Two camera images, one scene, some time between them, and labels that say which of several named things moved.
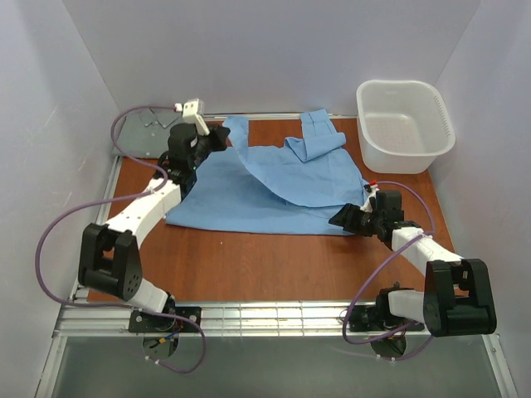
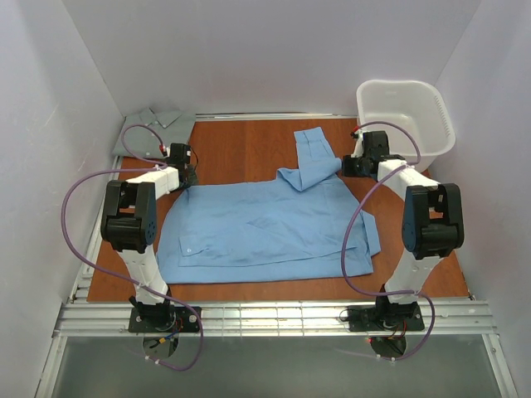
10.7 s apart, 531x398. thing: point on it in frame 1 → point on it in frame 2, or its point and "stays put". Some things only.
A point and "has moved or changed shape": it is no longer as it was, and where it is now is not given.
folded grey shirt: (144, 133) stays put
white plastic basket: (403, 125) stays put
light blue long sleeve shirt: (294, 188) has moved or changed shape
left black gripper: (211, 139) → (189, 176)
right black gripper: (358, 220) → (348, 166)
